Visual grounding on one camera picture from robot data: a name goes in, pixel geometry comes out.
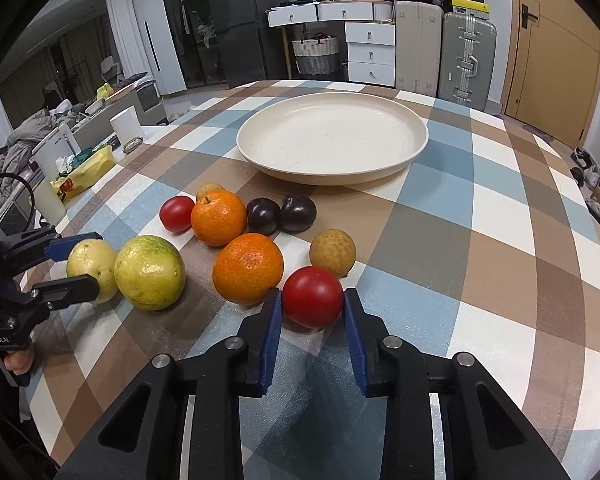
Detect small yellow guava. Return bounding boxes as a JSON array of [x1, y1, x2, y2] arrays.
[[66, 238, 118, 304]]

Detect large green-yellow guava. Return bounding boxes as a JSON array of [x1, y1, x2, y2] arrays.
[[114, 235, 186, 311]]

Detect red tomato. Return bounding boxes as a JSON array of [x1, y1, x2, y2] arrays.
[[282, 266, 343, 330], [159, 195, 195, 234]]

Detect orange mandarin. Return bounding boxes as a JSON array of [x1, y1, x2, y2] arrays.
[[190, 190, 247, 247], [212, 233, 284, 307]]

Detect dark plum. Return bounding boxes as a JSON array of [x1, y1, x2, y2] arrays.
[[247, 197, 280, 236], [279, 194, 317, 233]]

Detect brown longan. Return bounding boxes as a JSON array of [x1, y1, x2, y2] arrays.
[[309, 229, 356, 278], [196, 182, 224, 202]]

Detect left hand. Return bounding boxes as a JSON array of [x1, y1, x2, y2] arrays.
[[0, 348, 34, 376]]

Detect yellow snack bag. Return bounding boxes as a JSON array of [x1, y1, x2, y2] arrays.
[[52, 145, 116, 203]]

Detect white cylinder container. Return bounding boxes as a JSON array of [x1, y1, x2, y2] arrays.
[[110, 106, 145, 152]]

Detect cream round plate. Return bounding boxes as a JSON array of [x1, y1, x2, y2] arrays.
[[236, 91, 429, 185]]

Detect black refrigerator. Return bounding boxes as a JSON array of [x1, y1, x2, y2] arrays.
[[209, 0, 287, 87]]

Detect wicker basket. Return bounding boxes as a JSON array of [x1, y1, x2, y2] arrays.
[[291, 32, 340, 76]]

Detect wooden door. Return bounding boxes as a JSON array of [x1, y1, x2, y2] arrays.
[[503, 0, 600, 148]]

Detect white drawer desk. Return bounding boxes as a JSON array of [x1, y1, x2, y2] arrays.
[[266, 0, 396, 88]]

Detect silver aluminium suitcase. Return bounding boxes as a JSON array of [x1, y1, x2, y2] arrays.
[[438, 12, 496, 112]]

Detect beige suitcase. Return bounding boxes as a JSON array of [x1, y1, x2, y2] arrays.
[[396, 1, 443, 96]]

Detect yellow black shoebox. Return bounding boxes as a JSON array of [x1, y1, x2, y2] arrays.
[[451, 0, 490, 21]]

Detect black cable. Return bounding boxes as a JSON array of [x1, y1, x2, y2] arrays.
[[0, 172, 36, 233]]

